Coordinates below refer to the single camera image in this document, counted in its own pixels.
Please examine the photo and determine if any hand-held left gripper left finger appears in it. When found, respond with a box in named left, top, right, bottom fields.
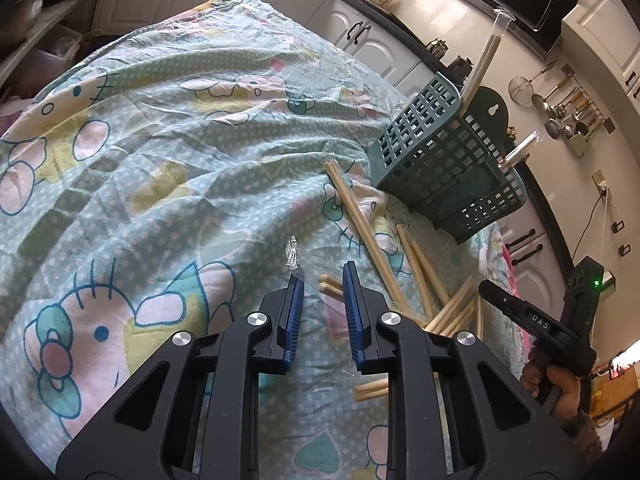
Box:
left=55, top=275, right=306, bottom=480

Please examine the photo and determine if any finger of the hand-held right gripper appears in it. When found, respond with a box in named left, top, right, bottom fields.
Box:
left=479, top=281, right=526, bottom=330

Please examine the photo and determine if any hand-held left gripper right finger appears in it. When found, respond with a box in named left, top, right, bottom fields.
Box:
left=341, top=261, right=601, bottom=480

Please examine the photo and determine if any green plastic utensil basket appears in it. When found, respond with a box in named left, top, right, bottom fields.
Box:
left=367, top=72, right=528, bottom=246

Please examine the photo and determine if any person's right forearm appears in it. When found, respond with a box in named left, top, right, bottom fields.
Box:
left=562, top=410, right=608, bottom=461

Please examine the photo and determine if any row of hanging kitchen utensils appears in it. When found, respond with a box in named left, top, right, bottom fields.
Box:
left=509, top=60, right=617, bottom=157

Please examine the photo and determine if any person's right hand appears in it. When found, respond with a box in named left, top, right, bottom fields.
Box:
left=520, top=347, right=598, bottom=441

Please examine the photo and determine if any pink lettered towel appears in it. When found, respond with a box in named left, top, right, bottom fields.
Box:
left=500, top=230, right=533, bottom=366

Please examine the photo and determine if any cartoon cat printed blanket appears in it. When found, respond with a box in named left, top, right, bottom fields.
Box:
left=0, top=0, right=531, bottom=480

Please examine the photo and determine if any dark lidded pot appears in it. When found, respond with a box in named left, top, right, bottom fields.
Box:
left=446, top=55, right=474, bottom=77

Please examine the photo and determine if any white upper kitchen cabinet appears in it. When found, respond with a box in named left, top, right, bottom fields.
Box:
left=562, top=0, right=640, bottom=98

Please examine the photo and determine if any clear plastic container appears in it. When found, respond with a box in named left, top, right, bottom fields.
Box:
left=37, top=25, right=83, bottom=61

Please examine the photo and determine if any metal storage shelf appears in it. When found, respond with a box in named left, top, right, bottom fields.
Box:
left=0, top=0, right=96, bottom=91

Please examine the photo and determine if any black charger cable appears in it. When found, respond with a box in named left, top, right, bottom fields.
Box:
left=572, top=192, right=607, bottom=266

